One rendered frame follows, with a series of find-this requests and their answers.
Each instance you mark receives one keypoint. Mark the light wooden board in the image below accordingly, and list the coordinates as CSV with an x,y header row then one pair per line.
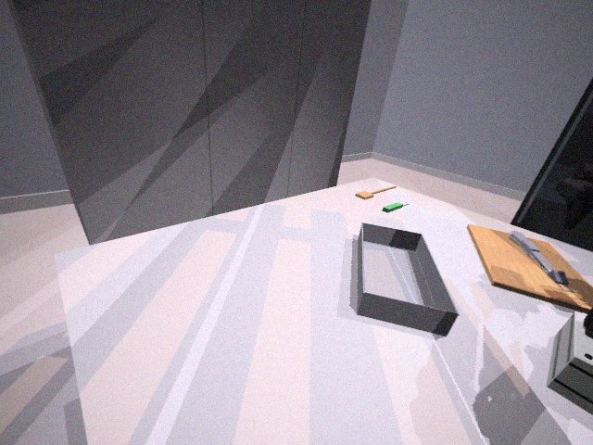
x,y
509,267

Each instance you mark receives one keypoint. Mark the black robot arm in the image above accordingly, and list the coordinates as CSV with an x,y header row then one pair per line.
x,y
584,172

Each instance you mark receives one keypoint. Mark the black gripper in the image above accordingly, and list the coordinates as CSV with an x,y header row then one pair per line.
x,y
579,198

